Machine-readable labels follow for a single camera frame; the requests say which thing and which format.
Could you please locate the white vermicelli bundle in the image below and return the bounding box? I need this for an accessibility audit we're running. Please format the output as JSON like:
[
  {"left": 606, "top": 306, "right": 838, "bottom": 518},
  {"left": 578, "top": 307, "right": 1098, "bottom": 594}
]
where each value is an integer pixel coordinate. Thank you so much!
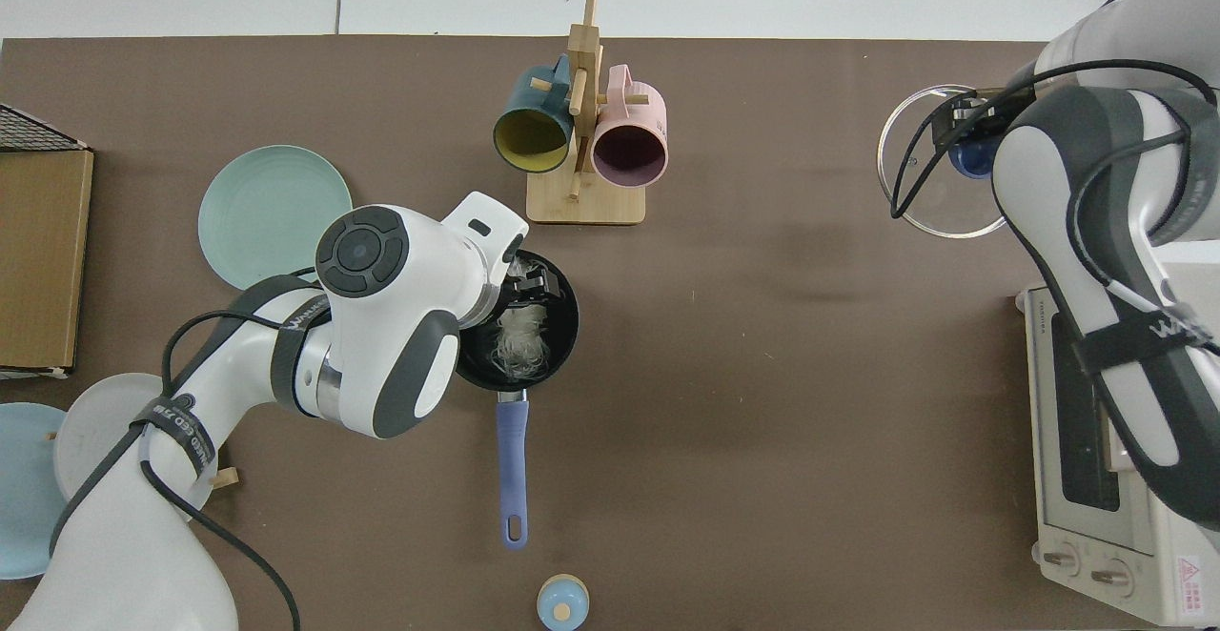
[{"left": 489, "top": 302, "right": 554, "bottom": 375}]

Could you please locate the glass lid with blue knob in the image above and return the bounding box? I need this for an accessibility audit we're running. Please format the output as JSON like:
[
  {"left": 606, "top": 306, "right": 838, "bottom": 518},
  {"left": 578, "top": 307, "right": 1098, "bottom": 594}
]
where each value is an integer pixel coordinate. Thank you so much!
[{"left": 876, "top": 85, "right": 1011, "bottom": 238}]

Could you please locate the green plate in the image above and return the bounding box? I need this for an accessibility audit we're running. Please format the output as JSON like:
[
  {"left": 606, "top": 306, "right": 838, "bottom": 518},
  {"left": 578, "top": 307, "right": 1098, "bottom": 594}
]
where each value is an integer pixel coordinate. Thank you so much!
[{"left": 197, "top": 144, "right": 355, "bottom": 291}]

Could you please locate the wooden plate rack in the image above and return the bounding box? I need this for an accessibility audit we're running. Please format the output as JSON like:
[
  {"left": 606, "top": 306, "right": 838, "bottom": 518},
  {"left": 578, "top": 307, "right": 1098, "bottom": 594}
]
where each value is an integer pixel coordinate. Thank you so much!
[{"left": 46, "top": 431, "right": 240, "bottom": 491}]

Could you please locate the grey plate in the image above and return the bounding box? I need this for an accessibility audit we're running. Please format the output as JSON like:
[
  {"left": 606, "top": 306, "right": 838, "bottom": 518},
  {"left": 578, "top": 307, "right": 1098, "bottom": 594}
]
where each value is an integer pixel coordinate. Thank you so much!
[{"left": 52, "top": 373, "right": 218, "bottom": 516}]

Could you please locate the light blue plate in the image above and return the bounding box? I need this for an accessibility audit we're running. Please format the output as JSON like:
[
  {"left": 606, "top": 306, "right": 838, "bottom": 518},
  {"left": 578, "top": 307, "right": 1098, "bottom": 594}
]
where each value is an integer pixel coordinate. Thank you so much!
[{"left": 0, "top": 402, "right": 70, "bottom": 580}]

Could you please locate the wooden cup stand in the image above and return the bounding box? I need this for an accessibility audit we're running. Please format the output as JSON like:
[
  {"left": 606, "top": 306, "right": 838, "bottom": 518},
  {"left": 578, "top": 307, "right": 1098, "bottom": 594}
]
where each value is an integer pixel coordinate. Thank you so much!
[{"left": 526, "top": 0, "right": 647, "bottom": 226}]

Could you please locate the dark teal cup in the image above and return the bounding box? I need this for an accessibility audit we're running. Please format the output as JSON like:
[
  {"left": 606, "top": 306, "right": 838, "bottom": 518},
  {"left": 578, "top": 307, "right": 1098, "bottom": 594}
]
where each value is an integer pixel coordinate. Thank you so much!
[{"left": 492, "top": 52, "right": 577, "bottom": 174}]

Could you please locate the pink cup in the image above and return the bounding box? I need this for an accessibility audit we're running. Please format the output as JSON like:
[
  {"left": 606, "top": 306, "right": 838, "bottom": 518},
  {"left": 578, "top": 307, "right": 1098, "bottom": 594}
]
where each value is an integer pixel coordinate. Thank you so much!
[{"left": 590, "top": 64, "right": 669, "bottom": 189}]

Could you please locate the brown table cloth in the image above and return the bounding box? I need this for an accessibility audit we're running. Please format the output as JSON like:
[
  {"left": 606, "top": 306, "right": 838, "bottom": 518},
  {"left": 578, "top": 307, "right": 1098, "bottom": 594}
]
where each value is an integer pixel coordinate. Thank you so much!
[{"left": 0, "top": 35, "right": 1159, "bottom": 631}]

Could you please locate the small blue round thing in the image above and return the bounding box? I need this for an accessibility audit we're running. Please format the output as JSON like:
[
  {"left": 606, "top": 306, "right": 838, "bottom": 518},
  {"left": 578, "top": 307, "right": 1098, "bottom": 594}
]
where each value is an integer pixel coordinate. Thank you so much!
[{"left": 537, "top": 575, "right": 591, "bottom": 631}]

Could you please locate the pale toaster oven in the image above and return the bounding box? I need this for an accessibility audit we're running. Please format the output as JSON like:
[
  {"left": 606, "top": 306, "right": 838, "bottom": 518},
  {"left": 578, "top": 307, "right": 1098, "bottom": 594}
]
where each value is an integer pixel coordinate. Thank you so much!
[{"left": 1015, "top": 286, "right": 1220, "bottom": 628}]

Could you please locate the black pot with blue handle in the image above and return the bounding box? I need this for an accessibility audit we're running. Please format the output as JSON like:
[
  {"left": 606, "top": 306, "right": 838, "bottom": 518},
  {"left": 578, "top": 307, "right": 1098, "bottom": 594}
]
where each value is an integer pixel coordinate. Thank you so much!
[{"left": 456, "top": 250, "right": 580, "bottom": 552}]

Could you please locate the wire basket with wooden floor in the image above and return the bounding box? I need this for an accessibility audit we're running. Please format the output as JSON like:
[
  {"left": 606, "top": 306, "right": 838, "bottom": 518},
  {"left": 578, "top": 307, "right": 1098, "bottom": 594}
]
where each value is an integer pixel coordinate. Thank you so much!
[{"left": 0, "top": 102, "right": 96, "bottom": 381}]

